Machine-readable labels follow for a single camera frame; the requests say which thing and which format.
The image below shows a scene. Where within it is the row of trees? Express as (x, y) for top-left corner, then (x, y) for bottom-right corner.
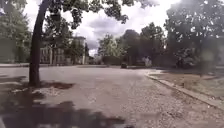
(96, 22), (168, 67)

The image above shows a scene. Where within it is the grey gravel road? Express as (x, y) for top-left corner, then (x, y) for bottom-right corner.
(0, 64), (224, 128)

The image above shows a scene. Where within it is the pale building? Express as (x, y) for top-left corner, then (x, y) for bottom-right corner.
(39, 35), (90, 66)

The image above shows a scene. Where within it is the stone kerb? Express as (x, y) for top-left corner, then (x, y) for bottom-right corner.
(144, 71), (224, 111)

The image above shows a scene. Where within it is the tall leaning tree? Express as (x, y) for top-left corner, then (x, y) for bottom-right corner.
(19, 0), (161, 88)

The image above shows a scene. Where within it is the dry grass strip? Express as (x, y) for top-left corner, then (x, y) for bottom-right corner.
(149, 68), (224, 101)

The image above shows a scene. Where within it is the group of large trees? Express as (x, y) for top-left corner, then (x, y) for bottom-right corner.
(163, 0), (224, 71)

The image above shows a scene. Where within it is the group of green trees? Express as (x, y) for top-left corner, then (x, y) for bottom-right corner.
(0, 0), (33, 64)

